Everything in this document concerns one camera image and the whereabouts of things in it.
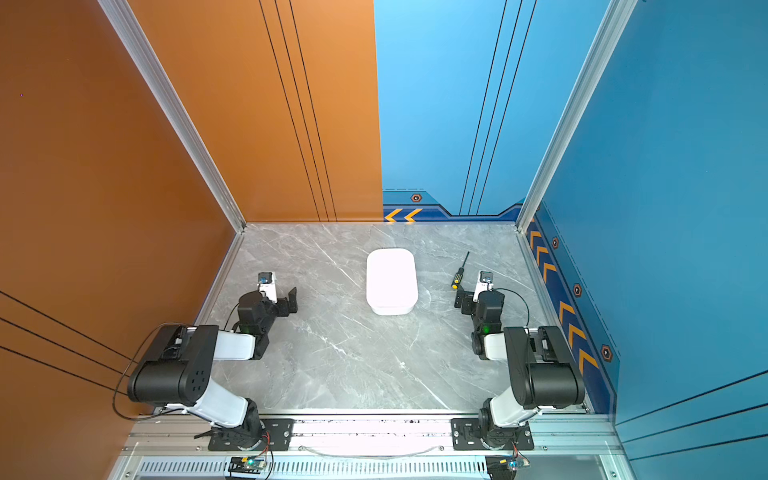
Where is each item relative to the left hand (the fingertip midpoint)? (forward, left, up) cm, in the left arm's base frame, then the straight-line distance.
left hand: (280, 286), depth 94 cm
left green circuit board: (-46, -1, -8) cm, 46 cm away
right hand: (0, -62, 0) cm, 62 cm away
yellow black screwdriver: (+10, -59, -6) cm, 60 cm away
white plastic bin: (+2, -36, 0) cm, 36 cm away
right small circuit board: (-45, -65, -6) cm, 79 cm away
